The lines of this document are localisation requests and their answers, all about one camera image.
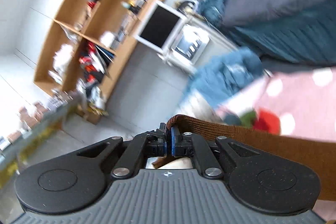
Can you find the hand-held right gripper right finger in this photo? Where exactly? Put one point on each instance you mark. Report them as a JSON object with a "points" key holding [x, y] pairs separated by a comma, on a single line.
{"points": [[174, 142]]}

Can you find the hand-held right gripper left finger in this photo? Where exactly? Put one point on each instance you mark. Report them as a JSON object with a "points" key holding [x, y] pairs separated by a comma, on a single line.
{"points": [[157, 148]]}

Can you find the brown knit sweater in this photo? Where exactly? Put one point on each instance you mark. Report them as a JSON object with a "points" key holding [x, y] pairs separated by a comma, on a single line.
{"points": [[262, 140]]}

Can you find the green knit garment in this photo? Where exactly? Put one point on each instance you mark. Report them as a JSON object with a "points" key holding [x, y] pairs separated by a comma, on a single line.
{"points": [[248, 117]]}

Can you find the blue cloth pile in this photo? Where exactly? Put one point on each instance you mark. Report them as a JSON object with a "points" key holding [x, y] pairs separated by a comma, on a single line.
{"points": [[218, 1], [228, 74]]}

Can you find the orange knit garment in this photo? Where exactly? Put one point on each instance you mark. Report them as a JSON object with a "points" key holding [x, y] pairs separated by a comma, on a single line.
{"points": [[267, 121]]}

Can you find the white machine cabinet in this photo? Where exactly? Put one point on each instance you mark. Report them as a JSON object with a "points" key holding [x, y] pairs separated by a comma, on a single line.
{"points": [[191, 43]]}

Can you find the white monitor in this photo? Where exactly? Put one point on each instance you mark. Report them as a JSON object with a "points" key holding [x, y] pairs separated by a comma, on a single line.
{"points": [[160, 27]]}

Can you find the cluttered workbench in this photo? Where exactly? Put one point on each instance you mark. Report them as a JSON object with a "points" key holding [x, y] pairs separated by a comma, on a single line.
{"points": [[39, 129]]}

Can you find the wooden shelf unit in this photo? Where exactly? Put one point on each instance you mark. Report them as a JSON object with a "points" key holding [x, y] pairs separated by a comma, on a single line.
{"points": [[105, 37]]}

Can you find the pink dotted blanket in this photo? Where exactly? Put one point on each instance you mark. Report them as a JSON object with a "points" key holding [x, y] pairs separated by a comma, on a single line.
{"points": [[302, 100]]}

